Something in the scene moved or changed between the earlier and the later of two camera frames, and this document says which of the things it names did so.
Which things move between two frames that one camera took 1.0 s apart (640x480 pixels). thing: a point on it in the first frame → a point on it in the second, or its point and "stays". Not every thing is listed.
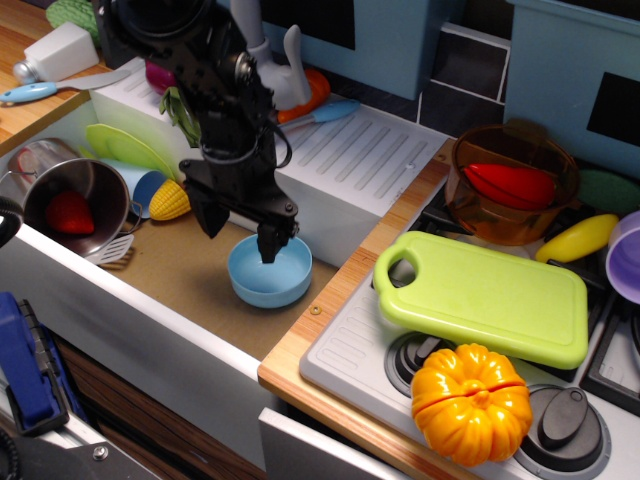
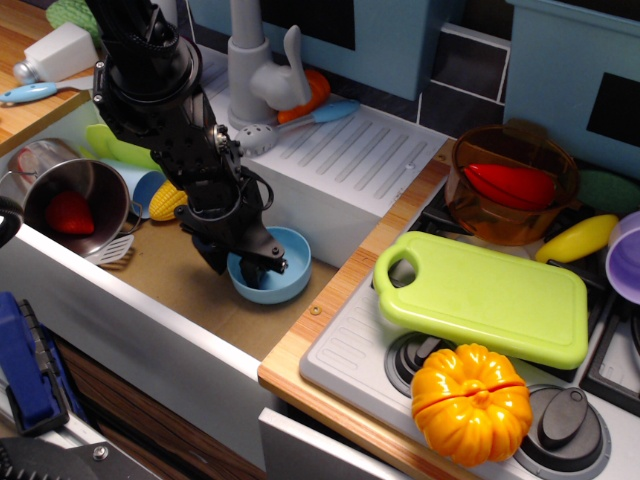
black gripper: (241, 151) → (229, 214)
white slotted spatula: (114, 251) stays
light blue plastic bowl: (283, 282) stays
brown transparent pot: (509, 185) stays
